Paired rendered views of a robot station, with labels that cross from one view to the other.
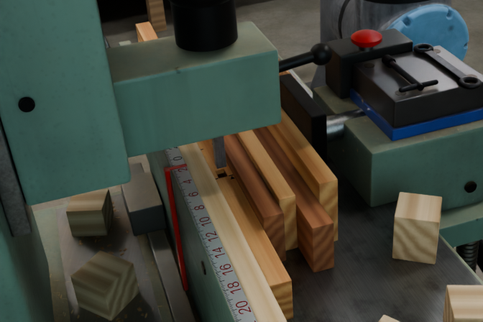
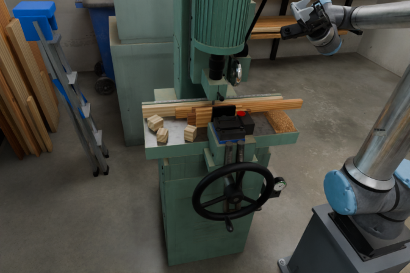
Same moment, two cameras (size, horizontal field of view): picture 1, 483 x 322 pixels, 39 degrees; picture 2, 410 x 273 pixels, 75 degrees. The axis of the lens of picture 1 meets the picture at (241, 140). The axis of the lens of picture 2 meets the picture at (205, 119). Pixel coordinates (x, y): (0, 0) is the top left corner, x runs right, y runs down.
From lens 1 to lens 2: 1.05 m
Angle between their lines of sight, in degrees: 71
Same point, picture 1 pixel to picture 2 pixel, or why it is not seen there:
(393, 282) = (180, 132)
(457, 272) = (180, 141)
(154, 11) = not seen: outside the picture
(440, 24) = (341, 187)
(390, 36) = (248, 121)
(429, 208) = (189, 129)
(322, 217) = (190, 114)
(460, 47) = (343, 206)
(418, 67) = (231, 124)
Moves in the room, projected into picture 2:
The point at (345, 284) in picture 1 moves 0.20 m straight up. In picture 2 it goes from (182, 126) to (183, 80)
